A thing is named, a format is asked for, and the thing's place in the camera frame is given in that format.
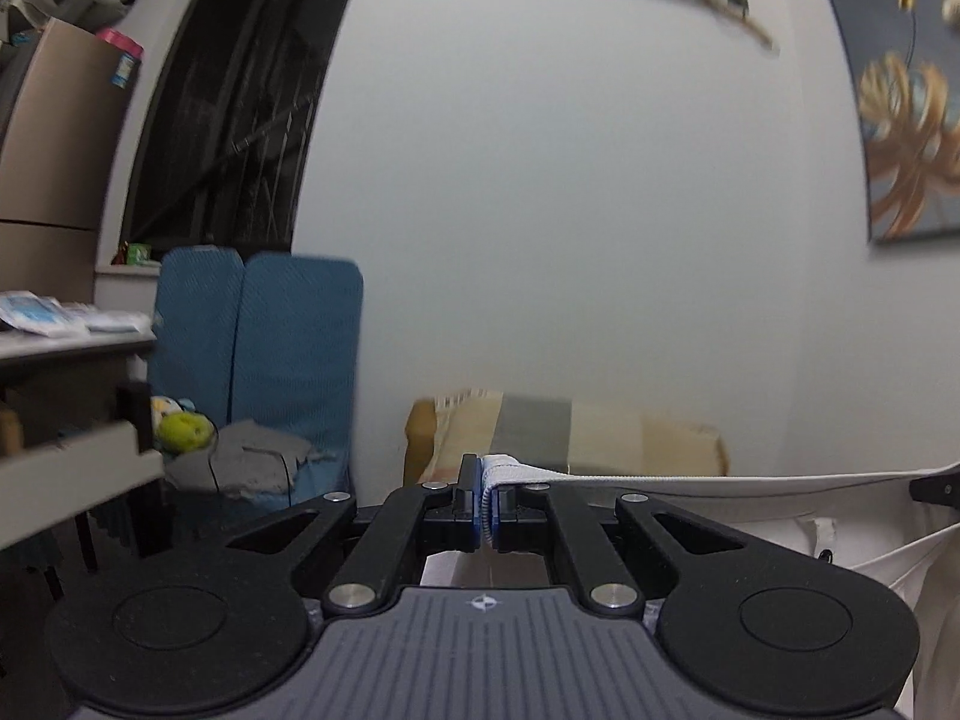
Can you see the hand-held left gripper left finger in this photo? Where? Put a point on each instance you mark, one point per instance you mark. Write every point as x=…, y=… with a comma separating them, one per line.
x=472, y=514

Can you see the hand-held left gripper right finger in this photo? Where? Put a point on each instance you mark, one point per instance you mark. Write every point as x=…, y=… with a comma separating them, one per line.
x=519, y=519

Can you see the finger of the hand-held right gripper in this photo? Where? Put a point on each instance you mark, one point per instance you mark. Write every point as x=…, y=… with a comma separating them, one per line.
x=937, y=486

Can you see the white garment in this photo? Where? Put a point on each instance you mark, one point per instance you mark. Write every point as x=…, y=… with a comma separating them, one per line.
x=750, y=499

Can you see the checkered pillow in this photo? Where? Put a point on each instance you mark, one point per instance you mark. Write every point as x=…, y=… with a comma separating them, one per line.
x=570, y=427

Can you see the grey cloth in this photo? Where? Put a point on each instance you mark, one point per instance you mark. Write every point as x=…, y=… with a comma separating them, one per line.
x=255, y=457

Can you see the blue folded mattress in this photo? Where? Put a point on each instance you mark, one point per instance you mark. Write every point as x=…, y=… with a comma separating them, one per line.
x=292, y=337

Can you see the green plush toy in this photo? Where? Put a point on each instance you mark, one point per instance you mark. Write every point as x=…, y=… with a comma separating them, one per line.
x=184, y=431

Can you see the grey desk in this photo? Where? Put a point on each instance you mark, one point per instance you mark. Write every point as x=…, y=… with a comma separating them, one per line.
x=67, y=465

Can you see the small green box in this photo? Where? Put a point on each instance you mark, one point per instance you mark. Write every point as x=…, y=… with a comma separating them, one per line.
x=137, y=253

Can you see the dark barred window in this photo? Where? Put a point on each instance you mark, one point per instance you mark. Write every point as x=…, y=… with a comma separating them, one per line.
x=240, y=105

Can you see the blue and white packet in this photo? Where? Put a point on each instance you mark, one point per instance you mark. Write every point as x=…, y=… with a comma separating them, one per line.
x=37, y=313

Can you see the air conditioner pipe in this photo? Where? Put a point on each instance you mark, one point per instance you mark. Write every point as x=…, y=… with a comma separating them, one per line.
x=742, y=19

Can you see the pink lidded container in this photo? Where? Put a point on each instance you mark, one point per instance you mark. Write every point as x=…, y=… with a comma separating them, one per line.
x=121, y=56

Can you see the golden leaf wall painting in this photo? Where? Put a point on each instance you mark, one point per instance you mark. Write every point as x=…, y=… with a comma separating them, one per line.
x=907, y=90

